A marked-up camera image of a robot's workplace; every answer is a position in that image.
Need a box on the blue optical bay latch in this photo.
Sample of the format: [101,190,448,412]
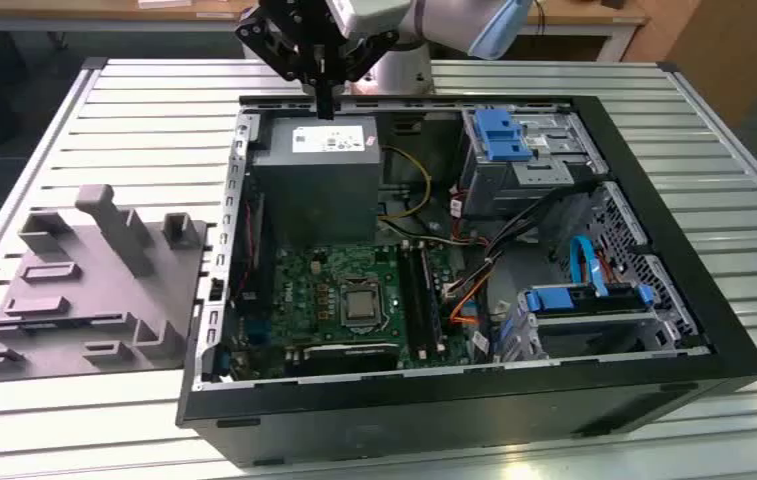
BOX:
[474,108,532,162]

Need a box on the hard disk in blue carrier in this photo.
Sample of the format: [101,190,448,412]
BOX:
[522,282,653,316]

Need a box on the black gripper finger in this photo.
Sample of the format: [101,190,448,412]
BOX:
[325,28,402,120]
[234,9,327,120]

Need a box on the orange wire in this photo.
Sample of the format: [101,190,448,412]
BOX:
[449,282,486,326]

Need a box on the grey power supply unit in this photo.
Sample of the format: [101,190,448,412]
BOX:
[247,115,383,247]

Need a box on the metal disk bay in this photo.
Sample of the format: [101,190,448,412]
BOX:
[517,279,713,362]

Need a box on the black graphics card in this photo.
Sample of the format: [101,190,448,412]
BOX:
[301,341,401,375]

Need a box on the black RAM slot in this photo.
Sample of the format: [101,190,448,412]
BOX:
[398,239,420,357]

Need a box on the silver CPU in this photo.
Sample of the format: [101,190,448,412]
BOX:
[342,289,383,322]

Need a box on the black cable bundle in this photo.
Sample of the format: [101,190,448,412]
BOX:
[444,183,597,301]

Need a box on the wooden cabinet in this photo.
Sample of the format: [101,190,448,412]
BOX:
[644,0,757,129]

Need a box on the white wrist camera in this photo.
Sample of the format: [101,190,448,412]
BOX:
[327,0,414,40]

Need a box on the metal drive cage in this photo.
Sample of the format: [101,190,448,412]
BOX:
[461,107,610,216]

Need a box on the blue SATA cable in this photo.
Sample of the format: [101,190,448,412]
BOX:
[569,234,612,297]

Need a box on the green motherboard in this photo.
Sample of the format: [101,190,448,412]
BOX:
[225,238,490,382]

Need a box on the black PC case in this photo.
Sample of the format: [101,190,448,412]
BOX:
[174,93,757,469]

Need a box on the grey parts rack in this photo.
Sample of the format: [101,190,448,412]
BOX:
[0,183,219,385]

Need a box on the wooden desk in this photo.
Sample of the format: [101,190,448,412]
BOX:
[0,0,650,61]

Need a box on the yellow wire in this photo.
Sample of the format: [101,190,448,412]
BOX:
[377,144,433,221]

